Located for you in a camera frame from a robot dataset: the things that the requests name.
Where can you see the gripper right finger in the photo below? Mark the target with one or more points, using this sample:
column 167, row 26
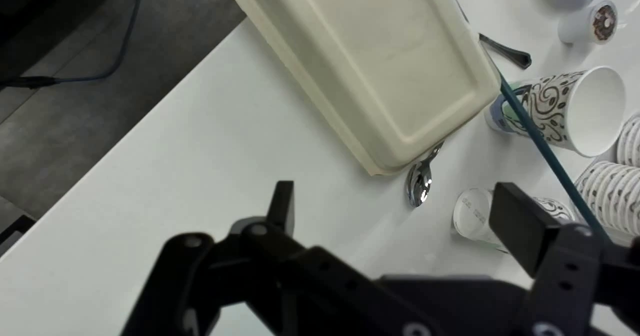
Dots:
column 565, row 276

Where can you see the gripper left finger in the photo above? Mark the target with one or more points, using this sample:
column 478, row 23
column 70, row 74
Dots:
column 280, row 276

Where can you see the stack of paper cups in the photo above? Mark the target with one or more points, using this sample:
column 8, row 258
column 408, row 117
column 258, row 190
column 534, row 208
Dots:
column 612, row 196
column 631, row 143

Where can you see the swirl-patterned paper cup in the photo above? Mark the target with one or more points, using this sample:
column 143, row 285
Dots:
column 472, row 216
column 575, row 110

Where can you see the thin teal rod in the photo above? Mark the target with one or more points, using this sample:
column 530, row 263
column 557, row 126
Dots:
column 547, row 153

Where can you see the silver metal spoon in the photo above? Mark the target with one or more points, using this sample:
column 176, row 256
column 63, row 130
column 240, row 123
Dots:
column 419, row 186

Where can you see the black plastic utensil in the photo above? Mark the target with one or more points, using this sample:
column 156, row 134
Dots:
column 510, row 54

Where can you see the beige takeout container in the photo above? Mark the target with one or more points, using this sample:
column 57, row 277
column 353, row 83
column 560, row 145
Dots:
column 370, row 60

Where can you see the white coffee pod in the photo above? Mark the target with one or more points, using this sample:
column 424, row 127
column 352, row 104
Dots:
column 582, row 24

